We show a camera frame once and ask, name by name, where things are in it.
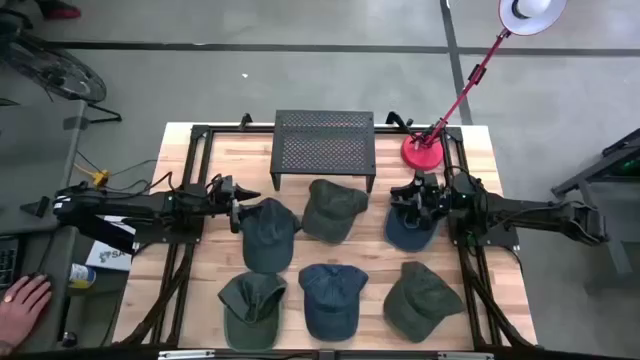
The grey desk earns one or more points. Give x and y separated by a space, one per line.
30 150

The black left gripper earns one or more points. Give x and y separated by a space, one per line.
225 192

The blue baseball cap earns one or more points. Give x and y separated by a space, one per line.
332 302
407 240

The person's hand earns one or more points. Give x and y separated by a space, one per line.
20 310

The dark teal baseball cap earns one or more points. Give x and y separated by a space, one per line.
270 235

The white blue yellow can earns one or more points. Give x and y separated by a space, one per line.
81 276

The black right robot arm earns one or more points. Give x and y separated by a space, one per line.
525 212

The black keyboard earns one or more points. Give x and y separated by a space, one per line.
7 260

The black floor fan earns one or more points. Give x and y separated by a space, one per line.
60 75

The olive green baseball cap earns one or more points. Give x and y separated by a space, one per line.
332 212
252 310
422 302

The black perforated metal shelf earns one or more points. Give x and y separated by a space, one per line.
322 145

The black table clamp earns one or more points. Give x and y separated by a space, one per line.
399 121
245 121

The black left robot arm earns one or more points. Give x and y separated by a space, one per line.
150 205

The white printed box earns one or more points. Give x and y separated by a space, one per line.
107 255

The red desk lamp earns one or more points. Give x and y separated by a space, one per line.
422 152

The black clamp bracket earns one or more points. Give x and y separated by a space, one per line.
477 74

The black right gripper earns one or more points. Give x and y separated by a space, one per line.
432 200

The red shoe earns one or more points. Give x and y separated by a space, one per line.
60 10

